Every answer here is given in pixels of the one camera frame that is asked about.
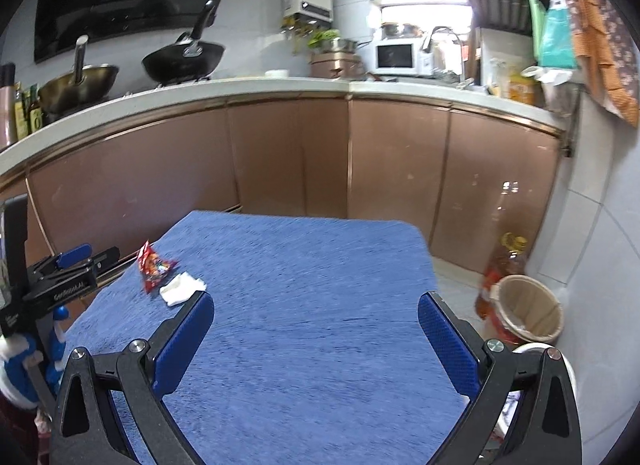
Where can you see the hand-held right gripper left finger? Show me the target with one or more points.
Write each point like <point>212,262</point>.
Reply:
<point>182,345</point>

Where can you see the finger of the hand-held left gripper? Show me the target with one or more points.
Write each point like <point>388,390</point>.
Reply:
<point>75,255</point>
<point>107,258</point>

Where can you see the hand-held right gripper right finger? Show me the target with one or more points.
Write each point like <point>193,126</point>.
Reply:
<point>447,345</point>

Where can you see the red snack packet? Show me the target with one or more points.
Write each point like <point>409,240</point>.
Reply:
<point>152,267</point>

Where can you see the white tissue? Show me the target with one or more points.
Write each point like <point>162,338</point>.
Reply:
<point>180,288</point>

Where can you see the white trash bin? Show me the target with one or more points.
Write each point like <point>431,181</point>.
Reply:
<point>527,346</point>

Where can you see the beige trash bin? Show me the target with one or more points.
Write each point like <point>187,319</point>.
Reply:
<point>530,305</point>

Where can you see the person's left hand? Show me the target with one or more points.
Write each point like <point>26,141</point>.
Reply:
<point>22,375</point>

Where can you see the cooking oil bottle yellow cap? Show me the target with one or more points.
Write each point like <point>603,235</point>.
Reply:
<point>505,265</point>

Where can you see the blue table cloth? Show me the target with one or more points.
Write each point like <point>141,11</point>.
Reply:
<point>310,295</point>

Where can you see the yellow label bottle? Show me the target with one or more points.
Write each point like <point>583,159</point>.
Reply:
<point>21,117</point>

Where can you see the green glass bottle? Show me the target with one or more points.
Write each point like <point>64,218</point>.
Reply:
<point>35,112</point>

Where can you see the condiment bottles on counter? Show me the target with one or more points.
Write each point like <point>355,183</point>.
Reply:
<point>7,105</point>

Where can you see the white kitchen countertop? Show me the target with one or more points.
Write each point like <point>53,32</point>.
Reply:
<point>200,90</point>

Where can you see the brown kitchen cabinet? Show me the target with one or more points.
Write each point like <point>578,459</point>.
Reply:
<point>390,160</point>

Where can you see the black wok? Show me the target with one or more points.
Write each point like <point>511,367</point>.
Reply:
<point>180,62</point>

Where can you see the small white dish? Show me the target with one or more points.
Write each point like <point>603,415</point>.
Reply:
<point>276,73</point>

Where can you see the yellow packet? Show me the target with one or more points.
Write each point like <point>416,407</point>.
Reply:
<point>522,90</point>

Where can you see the white plastic bottle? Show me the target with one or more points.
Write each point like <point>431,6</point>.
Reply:
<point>496,77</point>

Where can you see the white microwave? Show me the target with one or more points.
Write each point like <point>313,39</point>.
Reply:
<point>395,57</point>

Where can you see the copper coloured pot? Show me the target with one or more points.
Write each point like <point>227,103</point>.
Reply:
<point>332,67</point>

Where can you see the green leafy vegetables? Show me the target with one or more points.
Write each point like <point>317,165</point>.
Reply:
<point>322,37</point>

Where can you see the metal faucet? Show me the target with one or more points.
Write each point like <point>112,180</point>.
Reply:
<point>436,32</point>

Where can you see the metal bowl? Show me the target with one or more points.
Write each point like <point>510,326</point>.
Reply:
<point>345,45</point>

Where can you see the steel pot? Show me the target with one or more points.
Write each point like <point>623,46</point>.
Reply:
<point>397,31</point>

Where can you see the teal plastic bag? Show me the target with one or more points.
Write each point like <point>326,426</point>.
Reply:
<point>557,40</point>

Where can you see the green plastic bag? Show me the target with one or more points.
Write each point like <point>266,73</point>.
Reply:
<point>535,30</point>

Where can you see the orange patterned cloth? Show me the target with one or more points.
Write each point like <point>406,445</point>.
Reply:
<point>600,45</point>

